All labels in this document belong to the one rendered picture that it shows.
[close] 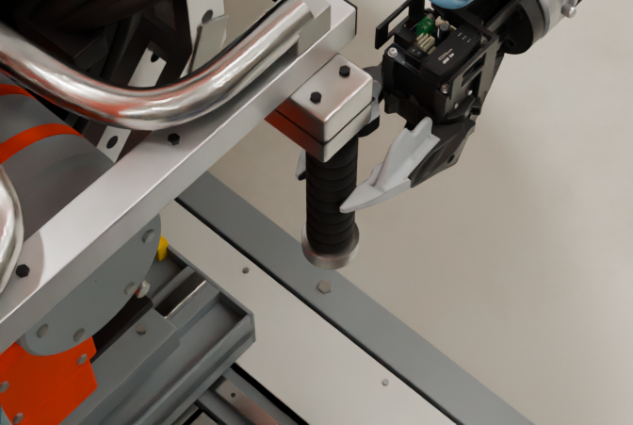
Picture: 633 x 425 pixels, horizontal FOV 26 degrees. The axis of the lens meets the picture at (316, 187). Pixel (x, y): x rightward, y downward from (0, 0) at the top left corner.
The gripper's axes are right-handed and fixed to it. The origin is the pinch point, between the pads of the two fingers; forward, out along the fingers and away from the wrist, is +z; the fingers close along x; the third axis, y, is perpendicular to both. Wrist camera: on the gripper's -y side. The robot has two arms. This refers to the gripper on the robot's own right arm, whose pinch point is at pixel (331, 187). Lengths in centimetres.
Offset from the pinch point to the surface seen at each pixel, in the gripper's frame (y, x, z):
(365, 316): -75, -15, -25
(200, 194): -75, -44, -24
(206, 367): -68, -23, -4
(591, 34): -83, -23, -88
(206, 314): -68, -28, -9
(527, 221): -83, -10, -54
